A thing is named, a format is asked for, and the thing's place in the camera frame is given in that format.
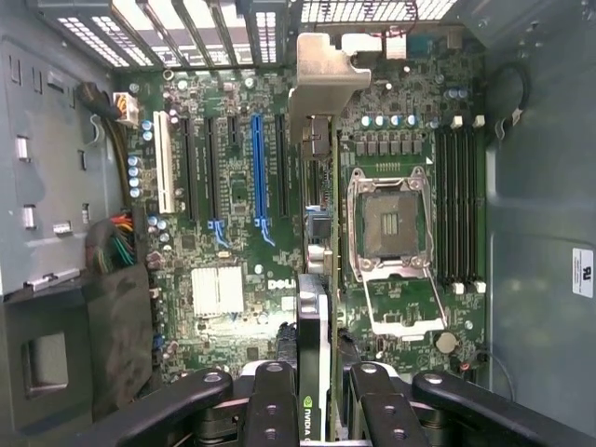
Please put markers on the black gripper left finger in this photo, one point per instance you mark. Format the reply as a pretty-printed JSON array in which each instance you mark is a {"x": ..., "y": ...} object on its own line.
[{"x": 270, "y": 410}]

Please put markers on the black fan shroud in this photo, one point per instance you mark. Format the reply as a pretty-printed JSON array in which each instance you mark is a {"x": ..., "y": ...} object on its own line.
[{"x": 116, "y": 326}]

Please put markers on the empty RAM slot row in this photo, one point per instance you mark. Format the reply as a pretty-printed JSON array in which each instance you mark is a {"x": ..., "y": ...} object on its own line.
[{"x": 458, "y": 205}]

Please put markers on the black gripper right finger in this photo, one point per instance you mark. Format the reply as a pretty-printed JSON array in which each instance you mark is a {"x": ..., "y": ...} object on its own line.
[{"x": 391, "y": 419}]

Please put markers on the white expansion slot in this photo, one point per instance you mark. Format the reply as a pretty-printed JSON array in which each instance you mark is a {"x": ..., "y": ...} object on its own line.
[{"x": 164, "y": 163}]

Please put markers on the short black expansion slot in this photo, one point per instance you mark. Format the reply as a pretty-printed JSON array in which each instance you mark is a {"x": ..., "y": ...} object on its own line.
[{"x": 233, "y": 130}]

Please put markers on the black open PC case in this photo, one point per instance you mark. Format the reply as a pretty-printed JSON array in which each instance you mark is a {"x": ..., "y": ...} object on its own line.
[{"x": 535, "y": 186}]

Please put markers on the RAM slot row holding stick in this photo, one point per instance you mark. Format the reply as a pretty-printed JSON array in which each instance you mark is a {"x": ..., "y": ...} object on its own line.
[{"x": 343, "y": 209}]

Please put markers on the silver socket cover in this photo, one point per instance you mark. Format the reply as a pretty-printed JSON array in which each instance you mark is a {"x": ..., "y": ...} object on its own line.
[{"x": 405, "y": 302}]

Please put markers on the long black expansion slot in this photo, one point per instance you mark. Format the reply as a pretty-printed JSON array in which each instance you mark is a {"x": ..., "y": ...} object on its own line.
[
  {"x": 282, "y": 167},
  {"x": 213, "y": 167},
  {"x": 191, "y": 167}
]

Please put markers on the green motherboard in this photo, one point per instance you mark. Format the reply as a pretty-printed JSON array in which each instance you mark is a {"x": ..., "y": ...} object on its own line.
[{"x": 396, "y": 93}]

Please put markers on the silver chipset heatsink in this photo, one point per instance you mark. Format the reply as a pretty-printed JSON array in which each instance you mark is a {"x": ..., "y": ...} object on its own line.
[{"x": 218, "y": 291}]

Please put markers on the CPU socket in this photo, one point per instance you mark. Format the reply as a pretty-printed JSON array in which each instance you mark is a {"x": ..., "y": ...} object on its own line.
[{"x": 391, "y": 223}]

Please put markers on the blue expansion slot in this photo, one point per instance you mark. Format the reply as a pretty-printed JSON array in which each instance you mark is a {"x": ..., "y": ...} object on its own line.
[{"x": 260, "y": 167}]

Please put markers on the silver coin battery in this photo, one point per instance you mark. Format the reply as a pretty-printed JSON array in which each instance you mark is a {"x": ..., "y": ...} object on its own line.
[{"x": 447, "y": 343}]

